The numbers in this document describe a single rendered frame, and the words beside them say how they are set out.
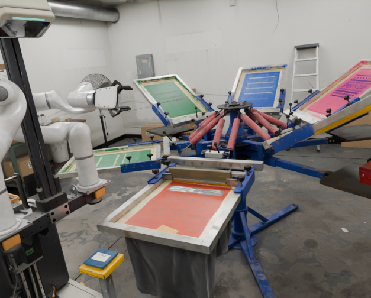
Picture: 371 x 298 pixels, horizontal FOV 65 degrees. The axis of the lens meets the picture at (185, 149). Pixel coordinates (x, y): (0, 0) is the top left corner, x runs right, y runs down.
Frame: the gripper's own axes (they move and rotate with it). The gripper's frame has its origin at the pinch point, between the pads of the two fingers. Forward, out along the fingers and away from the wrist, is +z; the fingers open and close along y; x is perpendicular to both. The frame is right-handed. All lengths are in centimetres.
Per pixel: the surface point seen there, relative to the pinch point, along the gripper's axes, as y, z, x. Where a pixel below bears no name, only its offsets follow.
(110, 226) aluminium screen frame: 58, -12, -16
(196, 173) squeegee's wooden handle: 28, 20, -62
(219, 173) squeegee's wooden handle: 28, 35, -58
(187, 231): 57, 25, -21
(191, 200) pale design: 44, 20, -48
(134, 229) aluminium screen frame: 58, 1, -15
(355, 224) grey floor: 64, 153, -209
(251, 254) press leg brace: 89, 54, -147
